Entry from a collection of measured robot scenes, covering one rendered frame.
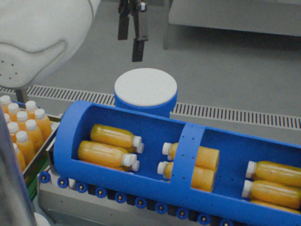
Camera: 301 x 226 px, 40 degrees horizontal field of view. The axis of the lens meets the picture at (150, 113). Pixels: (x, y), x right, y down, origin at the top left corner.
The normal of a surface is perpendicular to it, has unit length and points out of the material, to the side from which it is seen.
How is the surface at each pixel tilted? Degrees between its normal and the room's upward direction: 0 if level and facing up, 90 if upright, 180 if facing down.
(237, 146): 91
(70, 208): 71
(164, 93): 0
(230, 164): 59
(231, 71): 0
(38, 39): 52
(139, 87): 0
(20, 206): 86
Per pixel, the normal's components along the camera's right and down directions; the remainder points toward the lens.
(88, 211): -0.28, 0.32
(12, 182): 0.85, 0.28
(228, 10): 0.00, -0.76
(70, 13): 0.76, -0.33
